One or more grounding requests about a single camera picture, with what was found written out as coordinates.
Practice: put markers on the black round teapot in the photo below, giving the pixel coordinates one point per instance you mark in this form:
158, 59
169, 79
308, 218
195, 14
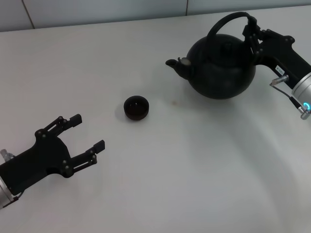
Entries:
223, 75

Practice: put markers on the small dark teacup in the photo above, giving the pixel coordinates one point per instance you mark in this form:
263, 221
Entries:
136, 110

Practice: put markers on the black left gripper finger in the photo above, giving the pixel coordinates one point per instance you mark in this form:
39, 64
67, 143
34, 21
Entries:
58, 126
87, 156

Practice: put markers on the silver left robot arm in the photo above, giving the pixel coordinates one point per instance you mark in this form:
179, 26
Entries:
3, 194

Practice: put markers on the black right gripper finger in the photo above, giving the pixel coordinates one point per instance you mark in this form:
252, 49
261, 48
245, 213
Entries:
257, 47
251, 29

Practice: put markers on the white foam board panel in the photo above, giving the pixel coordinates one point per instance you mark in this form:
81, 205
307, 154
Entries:
12, 14
97, 9

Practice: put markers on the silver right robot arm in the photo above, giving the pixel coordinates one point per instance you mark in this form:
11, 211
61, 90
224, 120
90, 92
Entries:
303, 87

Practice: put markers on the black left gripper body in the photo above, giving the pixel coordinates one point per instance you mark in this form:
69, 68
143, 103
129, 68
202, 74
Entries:
36, 161

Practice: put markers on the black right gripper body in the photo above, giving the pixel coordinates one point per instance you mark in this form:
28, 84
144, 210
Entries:
281, 53

